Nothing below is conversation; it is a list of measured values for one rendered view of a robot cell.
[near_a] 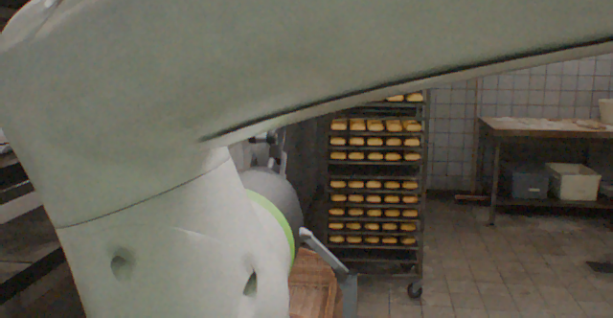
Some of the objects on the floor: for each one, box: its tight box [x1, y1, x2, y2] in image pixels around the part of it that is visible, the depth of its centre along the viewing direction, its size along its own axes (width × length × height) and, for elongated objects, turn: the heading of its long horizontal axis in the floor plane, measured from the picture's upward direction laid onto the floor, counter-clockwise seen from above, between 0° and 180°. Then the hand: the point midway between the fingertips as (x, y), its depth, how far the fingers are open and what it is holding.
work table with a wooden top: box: [477, 117, 613, 231], centre depth 498 cm, size 220×80×90 cm, turn 82°
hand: (288, 166), depth 64 cm, fingers open, 13 cm apart
